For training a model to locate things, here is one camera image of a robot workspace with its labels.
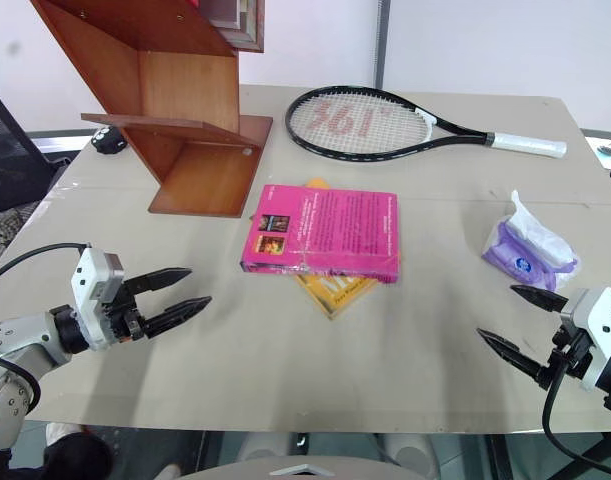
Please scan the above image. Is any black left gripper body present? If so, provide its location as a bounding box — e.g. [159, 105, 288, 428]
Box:
[102, 279, 152, 347]

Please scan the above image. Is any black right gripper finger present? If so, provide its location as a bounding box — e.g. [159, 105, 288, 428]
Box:
[476, 327, 555, 390]
[509, 284, 571, 314]

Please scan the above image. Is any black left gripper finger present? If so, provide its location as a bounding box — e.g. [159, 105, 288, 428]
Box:
[142, 295, 213, 340]
[123, 267, 193, 301]

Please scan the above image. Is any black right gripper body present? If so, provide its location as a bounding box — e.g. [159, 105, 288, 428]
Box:
[547, 323, 595, 390]

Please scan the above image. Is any yellow book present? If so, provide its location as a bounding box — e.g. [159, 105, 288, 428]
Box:
[291, 178, 382, 322]

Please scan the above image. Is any pink book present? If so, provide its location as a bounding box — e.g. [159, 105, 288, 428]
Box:
[239, 183, 403, 286]

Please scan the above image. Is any wooden zigzag shelf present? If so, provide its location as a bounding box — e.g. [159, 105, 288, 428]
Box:
[29, 0, 275, 219]

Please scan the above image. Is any purple wet wipes pack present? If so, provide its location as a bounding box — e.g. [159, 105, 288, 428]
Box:
[480, 189, 583, 293]

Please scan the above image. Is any black round gadget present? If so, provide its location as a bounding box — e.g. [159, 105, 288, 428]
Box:
[91, 125, 129, 156]

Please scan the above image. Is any dark rounded shape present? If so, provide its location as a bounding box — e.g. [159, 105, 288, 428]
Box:
[43, 431, 114, 480]

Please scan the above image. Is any black mesh office chair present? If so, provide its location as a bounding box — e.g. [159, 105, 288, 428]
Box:
[0, 77, 72, 217]

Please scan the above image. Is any grey robot torso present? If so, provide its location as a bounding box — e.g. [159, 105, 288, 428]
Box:
[193, 453, 429, 480]

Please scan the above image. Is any black tennis racket white grip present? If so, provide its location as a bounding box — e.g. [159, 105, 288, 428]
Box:
[284, 85, 569, 164]

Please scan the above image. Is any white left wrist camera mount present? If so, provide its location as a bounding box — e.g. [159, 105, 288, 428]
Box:
[70, 246, 126, 352]

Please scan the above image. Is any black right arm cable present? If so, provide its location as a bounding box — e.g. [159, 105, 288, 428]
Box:
[541, 358, 611, 474]

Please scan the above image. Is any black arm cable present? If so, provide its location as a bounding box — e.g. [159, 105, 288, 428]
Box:
[541, 358, 611, 474]
[0, 242, 90, 291]

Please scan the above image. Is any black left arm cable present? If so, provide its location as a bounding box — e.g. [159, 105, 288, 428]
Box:
[0, 242, 90, 291]

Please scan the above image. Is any grey wall post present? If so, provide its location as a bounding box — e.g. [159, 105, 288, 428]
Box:
[373, 0, 389, 89]

